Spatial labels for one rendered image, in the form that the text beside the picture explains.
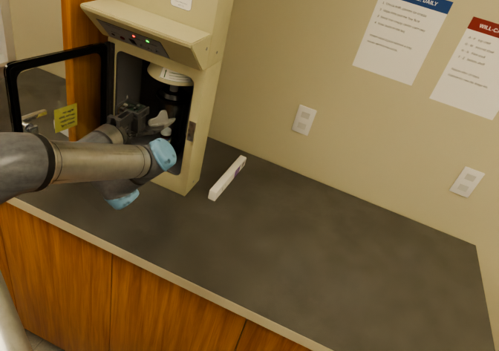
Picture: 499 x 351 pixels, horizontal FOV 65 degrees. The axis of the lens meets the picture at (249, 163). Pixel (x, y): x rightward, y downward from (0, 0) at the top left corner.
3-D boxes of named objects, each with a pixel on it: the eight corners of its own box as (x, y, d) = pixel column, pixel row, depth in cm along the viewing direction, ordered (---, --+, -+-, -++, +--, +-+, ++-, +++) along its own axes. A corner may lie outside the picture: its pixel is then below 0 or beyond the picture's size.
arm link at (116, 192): (143, 197, 93) (113, 160, 90) (110, 217, 97) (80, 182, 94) (155, 182, 100) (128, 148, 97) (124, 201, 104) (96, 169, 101)
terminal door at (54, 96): (105, 153, 135) (107, 41, 113) (23, 195, 112) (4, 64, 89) (104, 153, 136) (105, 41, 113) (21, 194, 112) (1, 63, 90)
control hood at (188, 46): (107, 32, 113) (108, -4, 108) (206, 70, 108) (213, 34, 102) (79, 41, 104) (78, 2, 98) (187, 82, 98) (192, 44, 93)
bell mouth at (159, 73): (165, 56, 132) (167, 41, 129) (212, 74, 129) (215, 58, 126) (135, 72, 118) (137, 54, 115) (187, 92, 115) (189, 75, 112)
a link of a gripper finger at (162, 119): (180, 110, 113) (150, 114, 108) (178, 127, 116) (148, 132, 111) (176, 105, 115) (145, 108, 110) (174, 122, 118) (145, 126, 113)
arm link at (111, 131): (114, 160, 101) (87, 148, 102) (125, 151, 104) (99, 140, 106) (114, 136, 96) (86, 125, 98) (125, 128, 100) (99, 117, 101)
